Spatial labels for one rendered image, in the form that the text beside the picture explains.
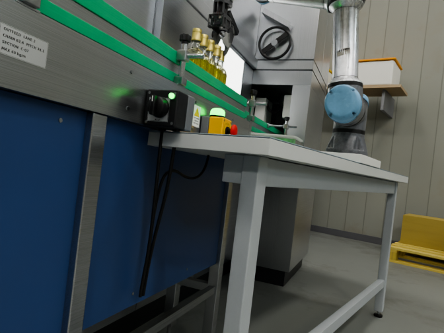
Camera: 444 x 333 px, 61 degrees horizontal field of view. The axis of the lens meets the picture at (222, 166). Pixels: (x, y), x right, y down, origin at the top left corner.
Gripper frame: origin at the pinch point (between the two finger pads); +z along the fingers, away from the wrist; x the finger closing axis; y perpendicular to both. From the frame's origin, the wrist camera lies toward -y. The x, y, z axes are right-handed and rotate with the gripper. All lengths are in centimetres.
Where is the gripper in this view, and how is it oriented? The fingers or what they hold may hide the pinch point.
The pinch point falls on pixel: (221, 53)
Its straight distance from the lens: 162.2
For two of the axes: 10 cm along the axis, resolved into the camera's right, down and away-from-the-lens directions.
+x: 8.8, 1.0, -4.6
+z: -1.1, 9.9, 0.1
